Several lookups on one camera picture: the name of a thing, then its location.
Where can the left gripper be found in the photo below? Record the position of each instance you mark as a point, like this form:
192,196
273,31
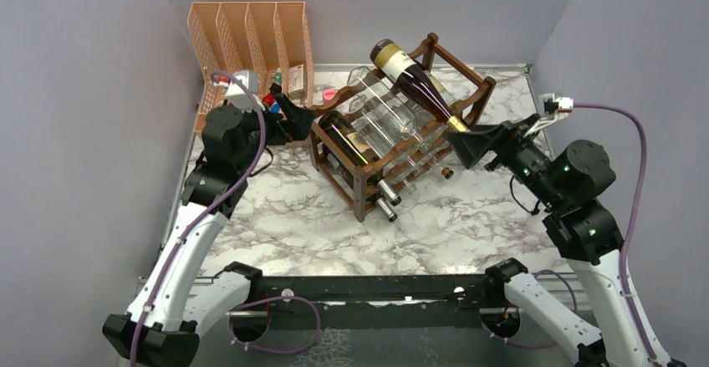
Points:
297,124

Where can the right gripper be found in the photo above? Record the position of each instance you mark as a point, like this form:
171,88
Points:
469,145

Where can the green wine bottle brown label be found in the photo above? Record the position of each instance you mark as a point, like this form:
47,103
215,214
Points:
358,150

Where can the brown wooden wine rack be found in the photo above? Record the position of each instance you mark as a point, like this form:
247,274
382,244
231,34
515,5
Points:
465,91

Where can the red wine bottle gold cap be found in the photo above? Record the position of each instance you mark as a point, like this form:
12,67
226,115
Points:
411,79

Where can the clear glass bottle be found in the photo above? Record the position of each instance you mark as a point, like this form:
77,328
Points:
384,123
363,81

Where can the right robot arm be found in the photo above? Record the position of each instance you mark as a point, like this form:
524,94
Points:
586,235

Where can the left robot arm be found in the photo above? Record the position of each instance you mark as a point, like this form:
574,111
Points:
164,324

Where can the red capped small bottle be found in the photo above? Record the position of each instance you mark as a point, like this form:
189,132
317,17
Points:
269,101

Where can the lower green wine bottle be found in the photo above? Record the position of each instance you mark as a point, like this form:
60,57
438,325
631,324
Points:
377,199

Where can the clear bottle with cork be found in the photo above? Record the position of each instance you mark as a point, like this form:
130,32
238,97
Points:
434,161

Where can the pink capped jar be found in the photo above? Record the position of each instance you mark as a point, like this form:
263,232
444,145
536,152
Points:
328,95

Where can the small white box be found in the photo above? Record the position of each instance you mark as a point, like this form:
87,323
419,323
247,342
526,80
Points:
297,82

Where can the orange plastic file organizer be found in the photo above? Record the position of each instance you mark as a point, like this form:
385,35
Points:
265,37

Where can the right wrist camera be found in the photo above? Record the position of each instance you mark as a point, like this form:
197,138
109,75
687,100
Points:
553,104

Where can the black mounting rail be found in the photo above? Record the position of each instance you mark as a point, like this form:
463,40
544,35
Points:
369,302

